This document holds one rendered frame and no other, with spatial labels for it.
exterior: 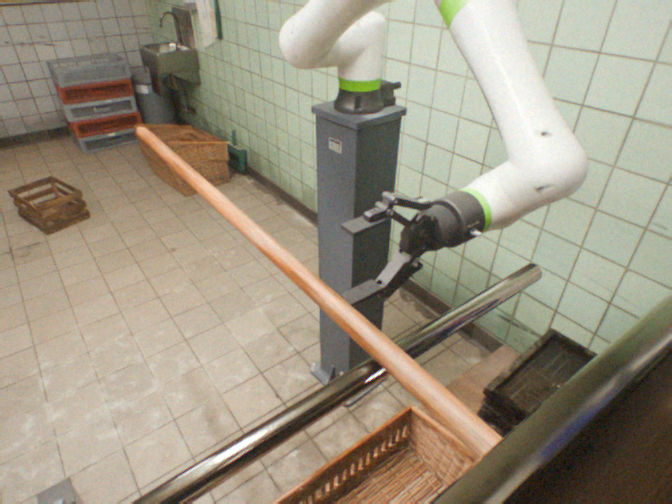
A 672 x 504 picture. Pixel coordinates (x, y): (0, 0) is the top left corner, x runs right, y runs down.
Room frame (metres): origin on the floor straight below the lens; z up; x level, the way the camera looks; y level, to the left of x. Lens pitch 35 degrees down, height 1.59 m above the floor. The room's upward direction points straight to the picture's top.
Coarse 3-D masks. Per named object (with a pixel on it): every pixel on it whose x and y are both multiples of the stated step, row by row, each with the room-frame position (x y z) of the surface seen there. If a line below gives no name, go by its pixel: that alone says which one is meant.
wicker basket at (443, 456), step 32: (416, 416) 0.59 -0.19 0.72; (352, 448) 0.51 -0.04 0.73; (384, 448) 0.57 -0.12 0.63; (416, 448) 0.58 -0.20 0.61; (448, 448) 0.52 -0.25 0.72; (320, 480) 0.46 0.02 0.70; (352, 480) 0.52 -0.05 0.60; (384, 480) 0.52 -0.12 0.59; (416, 480) 0.52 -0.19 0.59; (448, 480) 0.50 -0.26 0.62
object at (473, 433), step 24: (192, 168) 0.87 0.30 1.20; (216, 192) 0.75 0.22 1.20; (240, 216) 0.66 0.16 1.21; (264, 240) 0.58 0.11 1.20; (288, 264) 0.52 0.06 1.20; (312, 288) 0.46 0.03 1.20; (336, 312) 0.42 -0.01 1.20; (360, 336) 0.37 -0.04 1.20; (384, 336) 0.37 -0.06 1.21; (384, 360) 0.34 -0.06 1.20; (408, 360) 0.33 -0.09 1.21; (408, 384) 0.31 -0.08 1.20; (432, 384) 0.30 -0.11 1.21; (432, 408) 0.28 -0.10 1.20; (456, 408) 0.27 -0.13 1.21; (456, 432) 0.25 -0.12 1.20; (480, 432) 0.24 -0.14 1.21; (480, 456) 0.23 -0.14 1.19
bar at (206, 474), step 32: (512, 288) 0.50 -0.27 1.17; (448, 320) 0.43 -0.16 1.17; (416, 352) 0.38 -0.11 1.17; (352, 384) 0.33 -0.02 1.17; (288, 416) 0.28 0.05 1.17; (320, 416) 0.29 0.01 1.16; (224, 448) 0.25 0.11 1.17; (256, 448) 0.25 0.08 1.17; (64, 480) 0.33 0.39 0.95; (192, 480) 0.22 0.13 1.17; (224, 480) 0.22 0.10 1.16
